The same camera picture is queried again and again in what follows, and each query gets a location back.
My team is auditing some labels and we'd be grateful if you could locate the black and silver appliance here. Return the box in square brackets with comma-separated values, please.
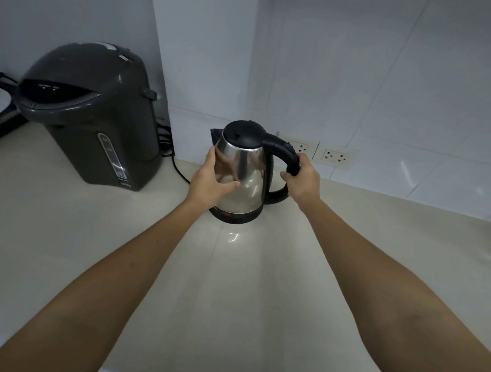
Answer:
[0, 103, 30, 151]

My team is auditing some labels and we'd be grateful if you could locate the person's right hand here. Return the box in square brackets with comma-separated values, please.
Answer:
[277, 152, 325, 215]

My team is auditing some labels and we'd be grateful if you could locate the stainless steel electric kettle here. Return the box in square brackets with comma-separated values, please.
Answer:
[204, 118, 305, 230]

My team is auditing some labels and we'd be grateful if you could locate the person's left forearm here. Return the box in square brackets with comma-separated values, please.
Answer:
[0, 185, 212, 372]

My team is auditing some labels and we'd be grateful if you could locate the dark grey hot water dispenser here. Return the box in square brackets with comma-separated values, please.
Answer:
[10, 37, 171, 194]

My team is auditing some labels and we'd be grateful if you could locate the person's right forearm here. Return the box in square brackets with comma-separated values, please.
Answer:
[286, 196, 491, 372]

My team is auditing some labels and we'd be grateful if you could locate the person's left hand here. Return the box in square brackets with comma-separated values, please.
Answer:
[184, 144, 244, 215]

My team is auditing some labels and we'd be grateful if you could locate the black power cable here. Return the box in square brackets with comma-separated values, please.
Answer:
[153, 118, 197, 186]

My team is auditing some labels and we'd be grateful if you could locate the white wall socket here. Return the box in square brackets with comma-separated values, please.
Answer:
[317, 144, 360, 171]
[278, 135, 320, 163]

